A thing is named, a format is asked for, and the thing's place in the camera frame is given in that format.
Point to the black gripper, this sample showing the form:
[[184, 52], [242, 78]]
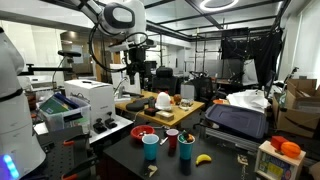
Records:
[[136, 65]]

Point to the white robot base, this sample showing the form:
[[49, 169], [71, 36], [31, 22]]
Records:
[[20, 151]]

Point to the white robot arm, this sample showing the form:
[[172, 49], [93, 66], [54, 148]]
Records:
[[127, 19]]

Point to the empty blue plastic cup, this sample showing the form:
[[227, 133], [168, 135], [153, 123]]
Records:
[[150, 142]]

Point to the red plastic cup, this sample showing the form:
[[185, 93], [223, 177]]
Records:
[[172, 137]]

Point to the blue cup with toys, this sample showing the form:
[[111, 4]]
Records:
[[185, 141]]

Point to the black office chair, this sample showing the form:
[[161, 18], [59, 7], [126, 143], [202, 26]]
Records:
[[164, 80]]

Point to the white cardboard box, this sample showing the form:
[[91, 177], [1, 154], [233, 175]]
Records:
[[98, 94]]

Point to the black red small box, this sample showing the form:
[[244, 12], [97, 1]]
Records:
[[151, 111]]

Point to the white plush chicken toy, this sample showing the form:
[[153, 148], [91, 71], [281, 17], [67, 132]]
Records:
[[163, 102]]

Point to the wooden desk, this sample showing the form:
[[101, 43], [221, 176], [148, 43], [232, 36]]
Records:
[[179, 114]]

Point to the brown toy football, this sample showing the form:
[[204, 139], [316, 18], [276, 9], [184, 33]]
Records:
[[177, 98]]

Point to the tan small box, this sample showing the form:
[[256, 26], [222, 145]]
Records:
[[163, 115]]

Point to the red plastic bowl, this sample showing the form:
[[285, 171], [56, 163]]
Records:
[[139, 131]]

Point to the clear plastic storage bin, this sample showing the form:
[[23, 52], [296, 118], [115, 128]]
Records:
[[60, 112]]

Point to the white paper scrap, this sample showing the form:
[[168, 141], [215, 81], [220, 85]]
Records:
[[151, 170]]

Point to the yellow toy banana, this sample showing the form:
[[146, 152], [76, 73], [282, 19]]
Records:
[[203, 158]]

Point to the black curtain backdrop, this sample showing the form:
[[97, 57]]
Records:
[[264, 50]]

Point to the dark blue bin lid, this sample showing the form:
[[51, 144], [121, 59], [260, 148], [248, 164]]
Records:
[[246, 121]]

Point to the red toy block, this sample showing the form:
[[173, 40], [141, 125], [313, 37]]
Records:
[[277, 141]]

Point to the small white wooden shelf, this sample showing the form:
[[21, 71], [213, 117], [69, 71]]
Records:
[[274, 166]]

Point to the brown cardboard box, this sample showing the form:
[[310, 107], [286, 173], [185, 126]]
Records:
[[297, 110]]

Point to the orange toy ball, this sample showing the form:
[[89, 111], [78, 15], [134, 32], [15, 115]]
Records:
[[290, 149]]

